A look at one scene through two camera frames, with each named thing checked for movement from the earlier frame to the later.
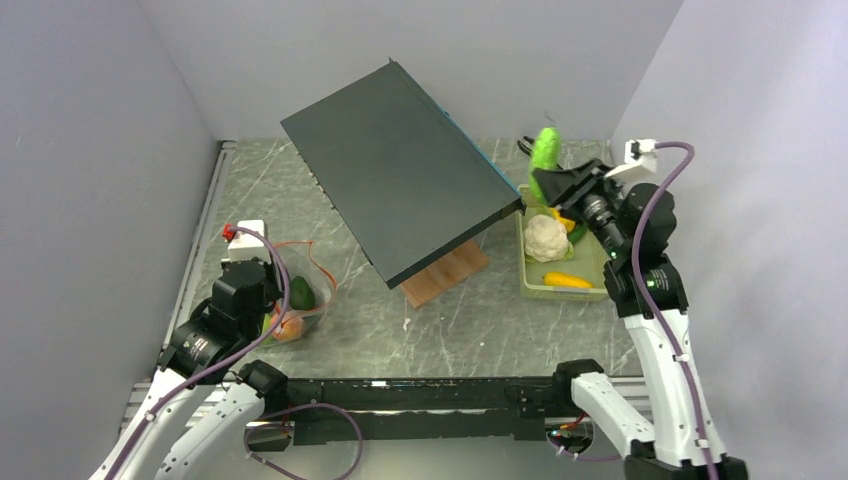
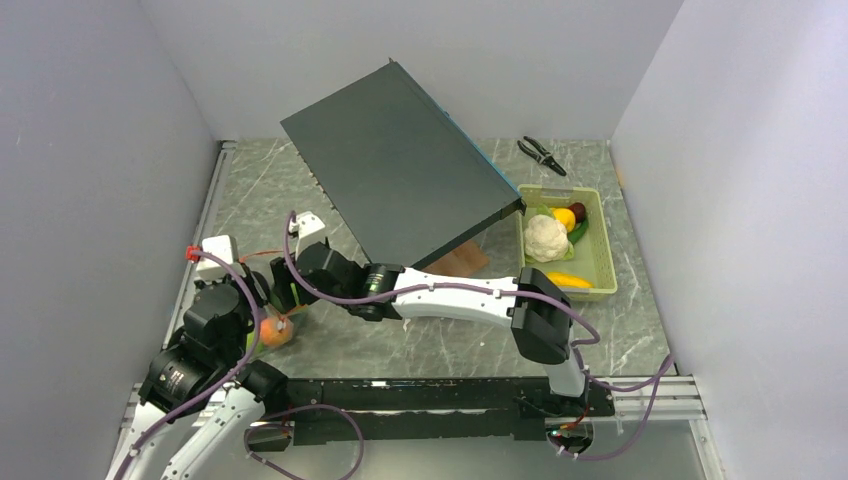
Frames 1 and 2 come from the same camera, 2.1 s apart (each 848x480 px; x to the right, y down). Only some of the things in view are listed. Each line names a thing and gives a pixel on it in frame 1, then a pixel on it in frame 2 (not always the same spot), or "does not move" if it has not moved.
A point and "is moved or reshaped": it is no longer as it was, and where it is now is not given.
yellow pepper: [570, 224] does not move
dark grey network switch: [402, 177] does not move
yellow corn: [559, 279] does not move
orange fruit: [289, 327] is moved or reshaped
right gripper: [563, 187] to [283, 281]
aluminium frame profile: [144, 395] does not move
